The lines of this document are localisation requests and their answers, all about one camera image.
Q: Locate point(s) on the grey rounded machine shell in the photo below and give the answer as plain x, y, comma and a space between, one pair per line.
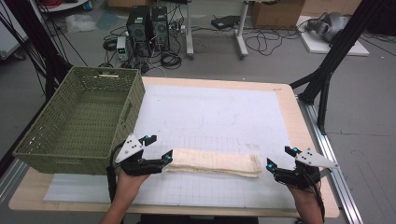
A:
328, 25

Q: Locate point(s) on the black metal stand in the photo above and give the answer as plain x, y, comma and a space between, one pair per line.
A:
336, 53
40, 46

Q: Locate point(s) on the person's left hand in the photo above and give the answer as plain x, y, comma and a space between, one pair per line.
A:
130, 185

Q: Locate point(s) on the white desk leg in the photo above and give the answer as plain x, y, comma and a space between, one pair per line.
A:
189, 31
241, 34

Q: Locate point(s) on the white grid mat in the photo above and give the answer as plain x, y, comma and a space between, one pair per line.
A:
211, 118

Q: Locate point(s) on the cream towel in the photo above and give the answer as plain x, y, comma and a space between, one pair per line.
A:
214, 163

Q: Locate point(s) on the aluminium rail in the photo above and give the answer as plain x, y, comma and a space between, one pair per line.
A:
333, 161
11, 180

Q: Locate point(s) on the person's right hand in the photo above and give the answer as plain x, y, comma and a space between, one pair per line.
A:
303, 193

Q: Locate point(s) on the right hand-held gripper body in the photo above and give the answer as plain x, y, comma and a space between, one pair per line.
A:
313, 160

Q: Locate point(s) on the green woven basket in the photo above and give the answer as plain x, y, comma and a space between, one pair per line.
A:
84, 121

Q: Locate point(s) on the clear plastic bag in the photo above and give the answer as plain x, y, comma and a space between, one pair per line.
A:
80, 23

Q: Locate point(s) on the white floor board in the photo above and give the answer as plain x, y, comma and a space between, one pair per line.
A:
320, 46

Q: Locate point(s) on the brown cardboard box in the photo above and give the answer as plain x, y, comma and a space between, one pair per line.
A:
277, 14

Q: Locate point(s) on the grey power supply unit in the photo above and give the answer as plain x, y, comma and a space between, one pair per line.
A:
122, 48

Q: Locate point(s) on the flat black device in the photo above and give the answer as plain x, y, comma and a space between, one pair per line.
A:
224, 21

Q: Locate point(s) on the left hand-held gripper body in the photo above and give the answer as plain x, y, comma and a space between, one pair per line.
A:
132, 149

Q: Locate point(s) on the black computer tower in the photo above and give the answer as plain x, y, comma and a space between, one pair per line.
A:
160, 28
138, 29

